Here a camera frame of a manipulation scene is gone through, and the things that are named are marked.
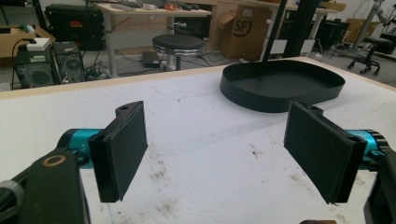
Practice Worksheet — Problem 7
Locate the cardboard box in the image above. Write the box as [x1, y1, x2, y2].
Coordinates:
[217, 5, 273, 62]

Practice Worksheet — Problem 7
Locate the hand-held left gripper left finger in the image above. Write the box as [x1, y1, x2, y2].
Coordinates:
[88, 100, 149, 203]

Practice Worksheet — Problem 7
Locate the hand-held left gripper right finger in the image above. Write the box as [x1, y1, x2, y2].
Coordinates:
[283, 101, 368, 204]

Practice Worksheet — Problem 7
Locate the light wooden desk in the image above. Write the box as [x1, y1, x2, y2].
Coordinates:
[95, 2, 213, 78]

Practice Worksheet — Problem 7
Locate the black oval tray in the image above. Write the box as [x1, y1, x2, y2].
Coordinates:
[219, 59, 347, 114]

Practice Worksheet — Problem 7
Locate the black office chair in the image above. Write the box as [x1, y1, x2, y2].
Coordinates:
[346, 35, 395, 77]

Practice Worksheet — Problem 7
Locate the black round stool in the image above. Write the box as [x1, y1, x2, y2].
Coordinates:
[151, 34, 207, 71]

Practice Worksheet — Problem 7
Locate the black metal stand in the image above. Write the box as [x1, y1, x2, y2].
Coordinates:
[262, 0, 326, 63]

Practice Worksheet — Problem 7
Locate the black power adapter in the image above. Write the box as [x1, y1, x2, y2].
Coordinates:
[142, 50, 161, 69]

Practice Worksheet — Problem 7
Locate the white box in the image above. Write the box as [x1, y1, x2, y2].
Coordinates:
[25, 37, 51, 52]

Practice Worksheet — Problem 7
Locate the small black computer case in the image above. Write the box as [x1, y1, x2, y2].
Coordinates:
[52, 41, 86, 84]

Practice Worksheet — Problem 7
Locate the black hard case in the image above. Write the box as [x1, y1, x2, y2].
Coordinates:
[44, 3, 106, 51]

